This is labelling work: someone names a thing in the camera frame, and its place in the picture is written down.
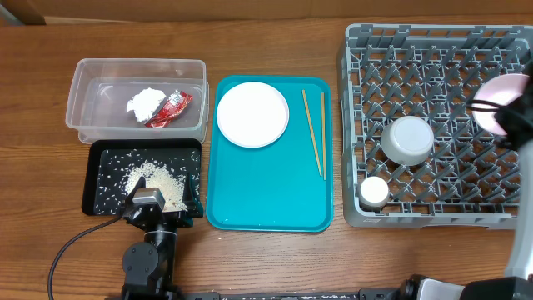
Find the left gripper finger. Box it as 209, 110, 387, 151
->
127, 176, 146, 198
187, 173, 204, 217

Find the rice pile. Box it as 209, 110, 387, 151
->
92, 148, 201, 215

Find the pink bowl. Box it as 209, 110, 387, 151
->
473, 73, 530, 136

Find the white tissue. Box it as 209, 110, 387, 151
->
126, 87, 166, 123

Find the red snack wrapper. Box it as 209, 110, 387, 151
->
145, 90, 193, 128

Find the large white plate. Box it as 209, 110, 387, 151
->
216, 82, 290, 148

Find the grey bowl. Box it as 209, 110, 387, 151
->
381, 116, 434, 166

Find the wooden chopstick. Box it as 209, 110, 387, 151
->
321, 92, 326, 181
301, 89, 323, 176

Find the white cup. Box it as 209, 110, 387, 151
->
358, 176, 389, 210

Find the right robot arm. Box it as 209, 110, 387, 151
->
391, 92, 532, 300

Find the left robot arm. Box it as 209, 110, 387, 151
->
120, 175, 204, 300

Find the grey dishwasher rack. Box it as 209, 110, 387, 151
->
338, 23, 532, 229

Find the black plastic tray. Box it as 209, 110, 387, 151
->
82, 138, 202, 215

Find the clear plastic bin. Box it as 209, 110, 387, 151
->
65, 58, 209, 143

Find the teal serving tray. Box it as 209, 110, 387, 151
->
206, 75, 335, 233

